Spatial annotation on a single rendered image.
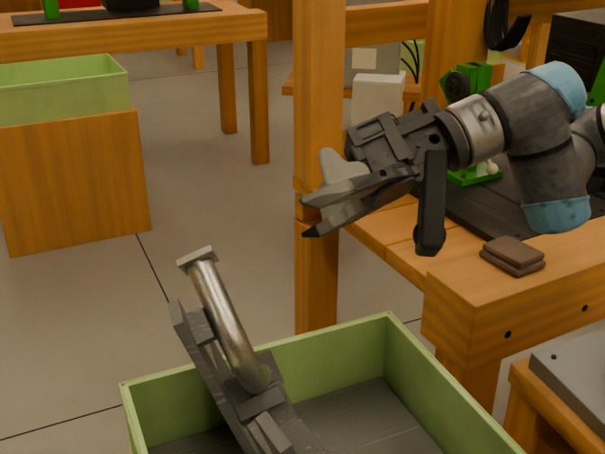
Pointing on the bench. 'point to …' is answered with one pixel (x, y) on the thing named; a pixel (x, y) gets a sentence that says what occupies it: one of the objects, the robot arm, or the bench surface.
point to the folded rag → (512, 256)
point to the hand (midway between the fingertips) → (302, 227)
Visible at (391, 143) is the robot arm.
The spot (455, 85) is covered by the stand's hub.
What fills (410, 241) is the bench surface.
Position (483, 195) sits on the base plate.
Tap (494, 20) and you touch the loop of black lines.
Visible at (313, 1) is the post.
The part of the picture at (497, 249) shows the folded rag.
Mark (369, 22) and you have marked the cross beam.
